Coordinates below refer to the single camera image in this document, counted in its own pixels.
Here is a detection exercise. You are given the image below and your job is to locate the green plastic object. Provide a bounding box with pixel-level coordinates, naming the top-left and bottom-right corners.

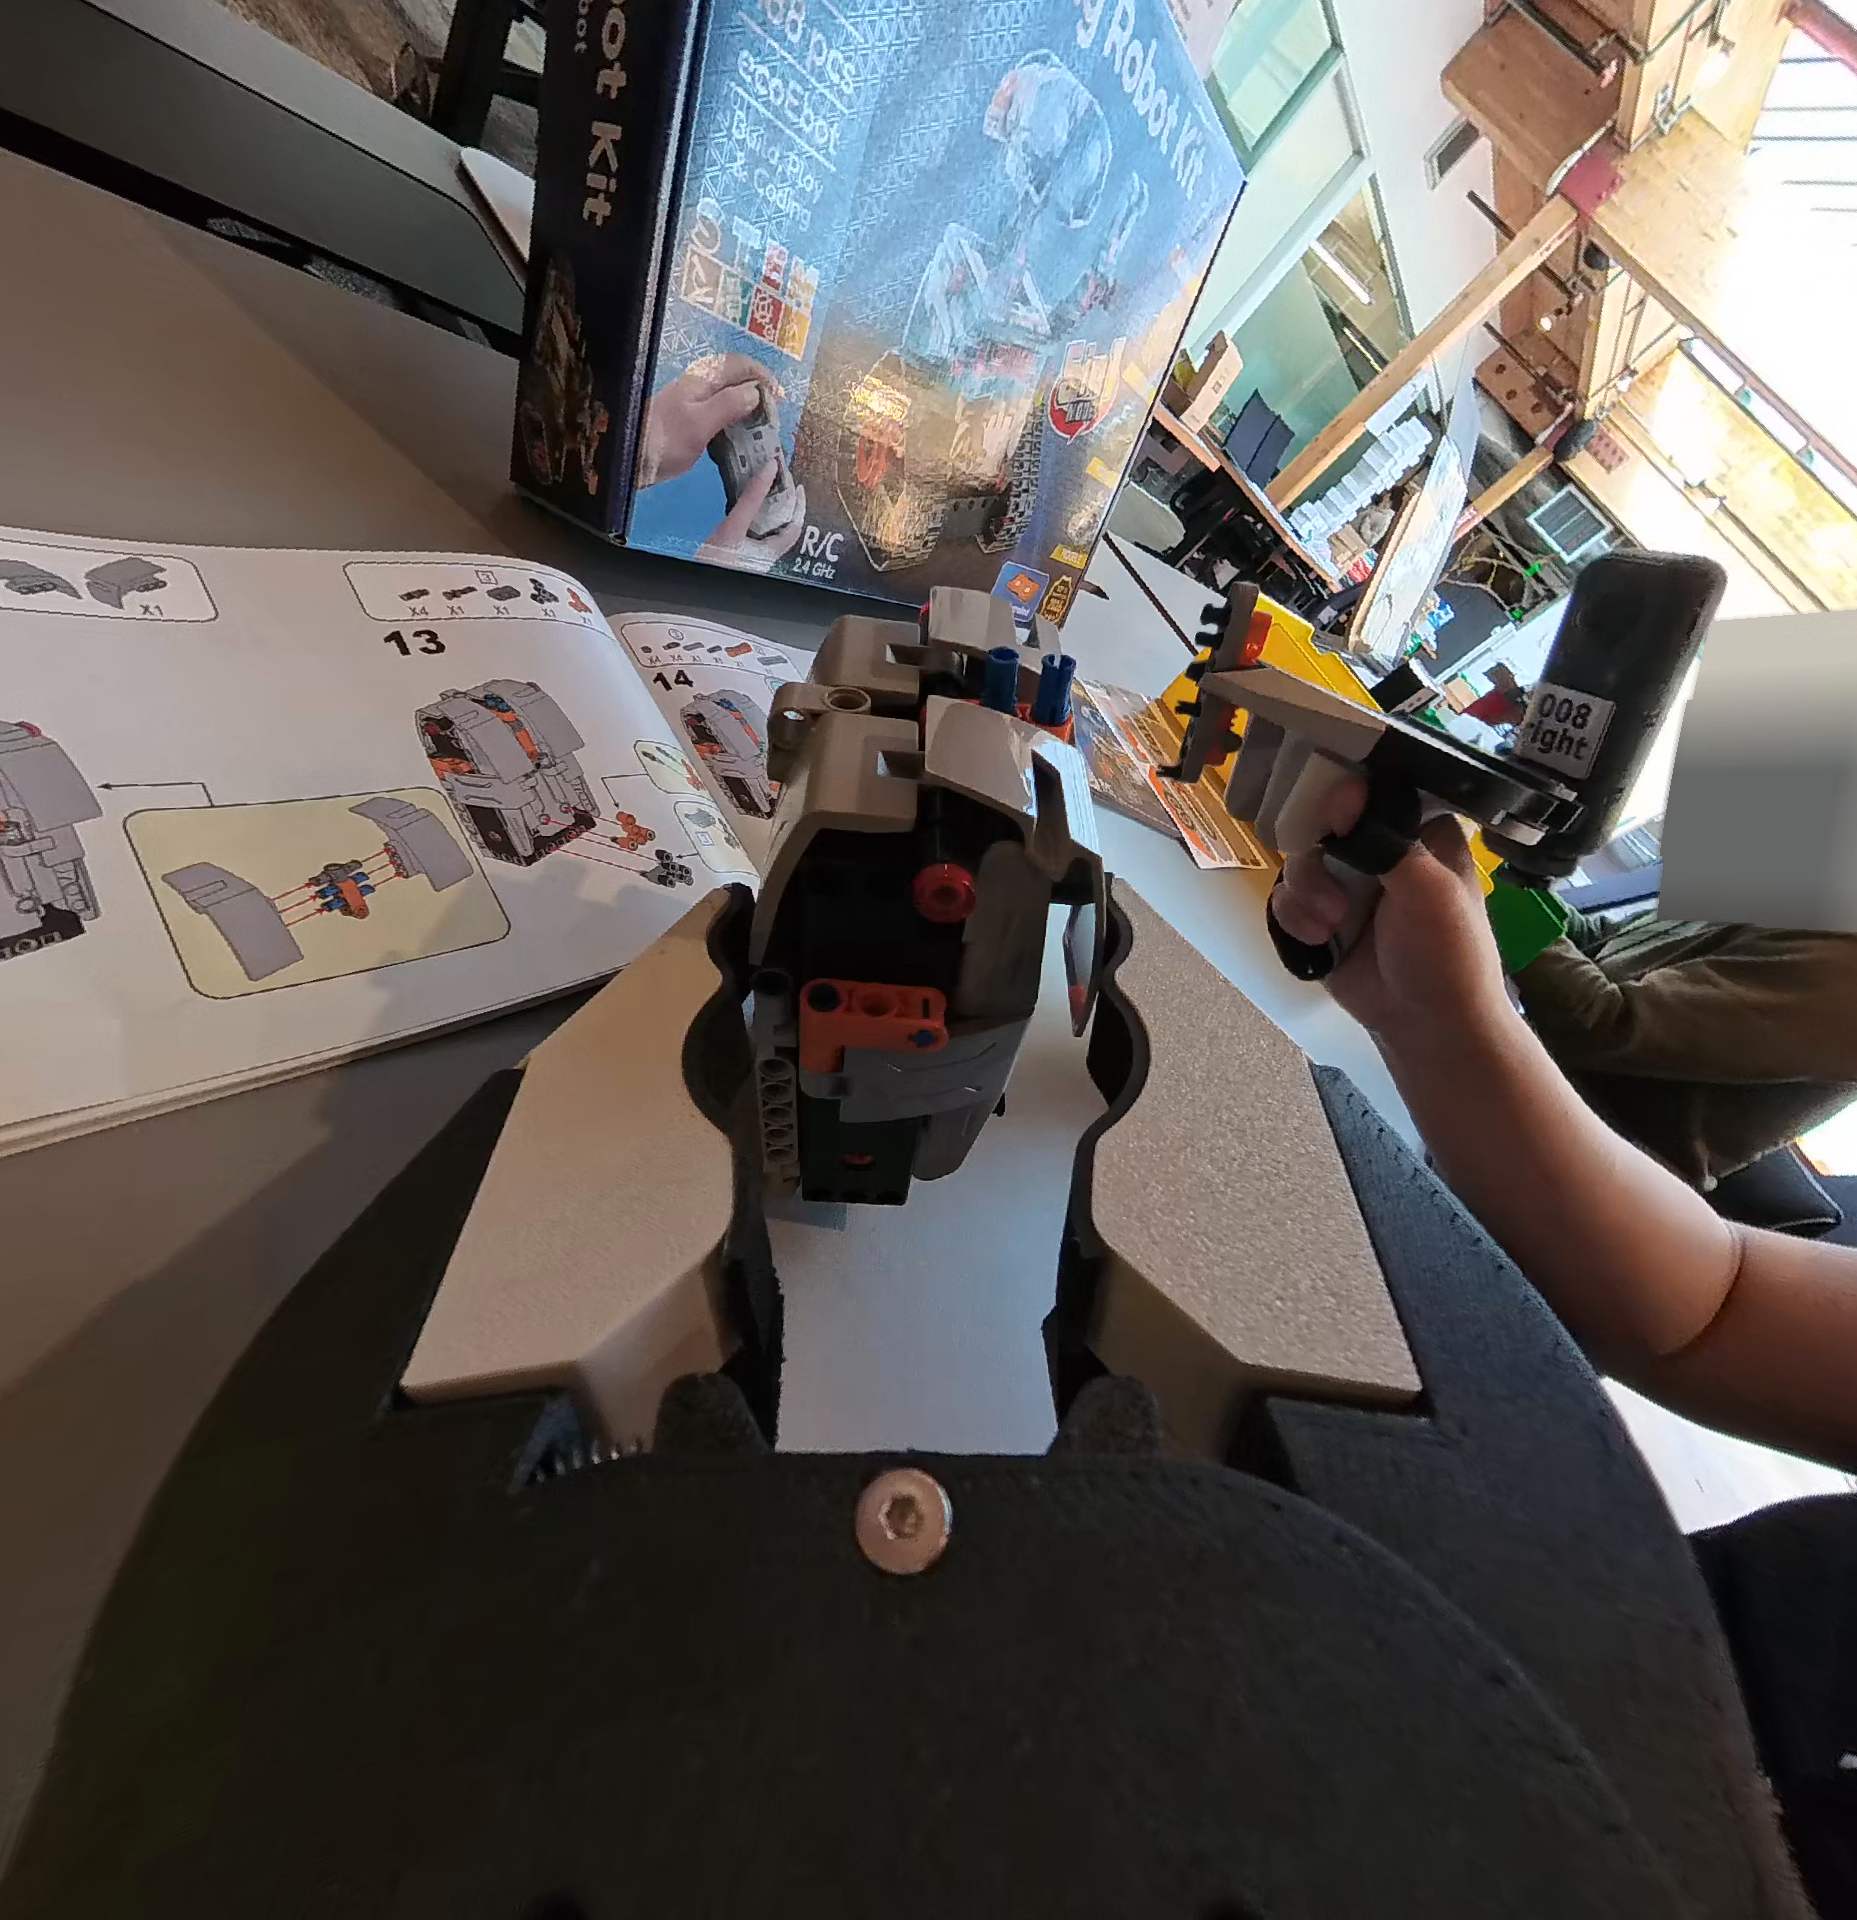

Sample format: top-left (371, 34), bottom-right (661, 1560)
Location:
top-left (1481, 876), bottom-right (1572, 974)

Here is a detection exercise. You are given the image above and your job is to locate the blue robot kit box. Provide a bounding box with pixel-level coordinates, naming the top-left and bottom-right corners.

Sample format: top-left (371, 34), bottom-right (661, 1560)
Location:
top-left (508, 0), bottom-right (1247, 609)

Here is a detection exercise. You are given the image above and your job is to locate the orange printed leaflet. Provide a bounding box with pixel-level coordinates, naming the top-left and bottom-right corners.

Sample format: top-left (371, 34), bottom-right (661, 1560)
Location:
top-left (1076, 679), bottom-right (1274, 876)

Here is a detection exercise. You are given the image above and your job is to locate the grey desk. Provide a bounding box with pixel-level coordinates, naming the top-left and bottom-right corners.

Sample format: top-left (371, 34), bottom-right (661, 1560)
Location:
top-left (0, 135), bottom-right (1471, 1440)

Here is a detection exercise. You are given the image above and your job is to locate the person's right hand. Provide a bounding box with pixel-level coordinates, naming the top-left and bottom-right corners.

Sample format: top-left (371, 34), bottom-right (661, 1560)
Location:
top-left (1267, 778), bottom-right (1519, 1039)

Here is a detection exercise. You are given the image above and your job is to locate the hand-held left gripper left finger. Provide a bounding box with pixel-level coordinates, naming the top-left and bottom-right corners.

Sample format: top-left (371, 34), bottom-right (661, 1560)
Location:
top-left (399, 885), bottom-right (788, 1449)

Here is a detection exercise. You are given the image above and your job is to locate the white instruction booklet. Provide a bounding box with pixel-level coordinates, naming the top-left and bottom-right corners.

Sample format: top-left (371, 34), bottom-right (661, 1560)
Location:
top-left (0, 517), bottom-right (827, 1168)

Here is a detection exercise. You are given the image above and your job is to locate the grey toy brick robot model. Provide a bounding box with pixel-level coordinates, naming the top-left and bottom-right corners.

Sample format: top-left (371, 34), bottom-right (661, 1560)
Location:
top-left (745, 584), bottom-right (1114, 1210)

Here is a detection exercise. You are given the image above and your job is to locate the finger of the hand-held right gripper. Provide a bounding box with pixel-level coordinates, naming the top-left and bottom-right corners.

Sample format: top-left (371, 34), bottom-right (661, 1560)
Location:
top-left (1181, 667), bottom-right (1390, 867)

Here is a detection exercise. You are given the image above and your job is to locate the person's right forearm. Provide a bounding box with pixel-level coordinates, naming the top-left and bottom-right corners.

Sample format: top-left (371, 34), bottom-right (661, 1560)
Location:
top-left (1376, 959), bottom-right (1857, 1479)

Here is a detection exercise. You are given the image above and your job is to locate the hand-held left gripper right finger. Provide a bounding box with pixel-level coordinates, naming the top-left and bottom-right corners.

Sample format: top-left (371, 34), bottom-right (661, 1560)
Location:
top-left (1044, 882), bottom-right (1429, 1424)

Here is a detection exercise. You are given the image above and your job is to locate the black orange toy brick piece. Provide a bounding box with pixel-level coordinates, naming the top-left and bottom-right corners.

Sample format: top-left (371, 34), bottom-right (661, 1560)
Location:
top-left (1168, 582), bottom-right (1278, 786)

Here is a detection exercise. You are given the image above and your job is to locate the grey side table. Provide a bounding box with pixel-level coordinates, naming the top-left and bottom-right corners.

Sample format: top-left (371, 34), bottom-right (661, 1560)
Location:
top-left (0, 0), bottom-right (531, 346)

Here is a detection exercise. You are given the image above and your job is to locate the yellow plastic bin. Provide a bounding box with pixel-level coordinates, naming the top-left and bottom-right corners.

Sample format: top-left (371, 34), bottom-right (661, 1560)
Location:
top-left (1159, 596), bottom-right (1506, 886)

